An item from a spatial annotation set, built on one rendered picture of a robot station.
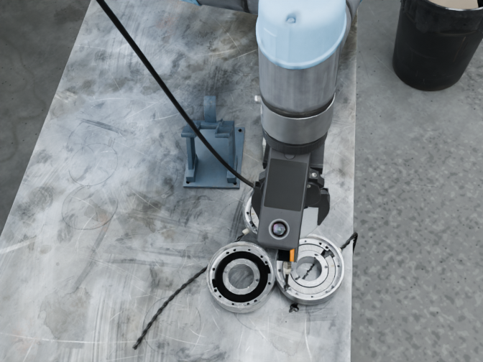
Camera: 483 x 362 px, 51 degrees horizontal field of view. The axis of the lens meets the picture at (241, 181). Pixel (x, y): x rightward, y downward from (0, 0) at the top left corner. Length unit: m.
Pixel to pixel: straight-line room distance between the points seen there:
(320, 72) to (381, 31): 1.82
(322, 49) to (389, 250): 1.32
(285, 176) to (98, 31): 0.74
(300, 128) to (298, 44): 0.10
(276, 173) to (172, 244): 0.35
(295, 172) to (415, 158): 1.38
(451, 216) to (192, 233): 1.14
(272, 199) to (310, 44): 0.18
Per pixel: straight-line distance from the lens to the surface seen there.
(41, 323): 0.88
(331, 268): 0.79
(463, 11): 1.77
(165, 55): 1.10
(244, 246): 0.80
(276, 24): 0.43
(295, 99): 0.47
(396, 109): 2.01
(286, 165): 0.54
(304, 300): 0.77
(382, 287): 1.67
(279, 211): 0.54
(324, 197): 0.61
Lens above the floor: 1.57
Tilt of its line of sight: 60 degrees down
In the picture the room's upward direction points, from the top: 10 degrees counter-clockwise
